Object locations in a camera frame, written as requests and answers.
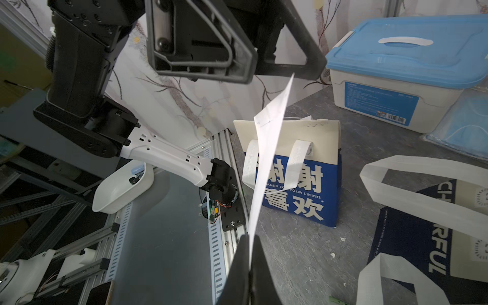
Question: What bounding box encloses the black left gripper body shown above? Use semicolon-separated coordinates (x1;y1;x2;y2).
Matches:
48;1;290;23

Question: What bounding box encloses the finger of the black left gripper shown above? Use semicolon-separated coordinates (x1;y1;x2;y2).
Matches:
254;1;326;80
145;1;258;84

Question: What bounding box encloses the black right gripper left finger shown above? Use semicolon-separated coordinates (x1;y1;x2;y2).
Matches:
217;235;250;305

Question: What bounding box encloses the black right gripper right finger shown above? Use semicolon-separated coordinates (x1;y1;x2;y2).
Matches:
250;236;282;305

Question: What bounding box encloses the white receipt bag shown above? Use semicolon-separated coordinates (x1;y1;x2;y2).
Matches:
248;78;294;266

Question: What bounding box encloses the navy paper bag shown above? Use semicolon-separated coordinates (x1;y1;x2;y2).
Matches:
357;155;487;304
234;118;342;227

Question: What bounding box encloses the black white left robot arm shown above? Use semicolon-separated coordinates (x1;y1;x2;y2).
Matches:
34;1;327;207

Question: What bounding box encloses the blue lidded storage box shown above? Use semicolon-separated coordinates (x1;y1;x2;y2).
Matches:
326;15;487;133

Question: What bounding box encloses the clear blue plastic pouch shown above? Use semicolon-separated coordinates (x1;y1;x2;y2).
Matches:
421;87;487;163

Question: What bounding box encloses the white slotted cable duct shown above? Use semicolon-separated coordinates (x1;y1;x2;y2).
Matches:
208;221;226;304

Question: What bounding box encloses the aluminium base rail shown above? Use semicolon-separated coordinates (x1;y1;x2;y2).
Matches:
189;129;247;279

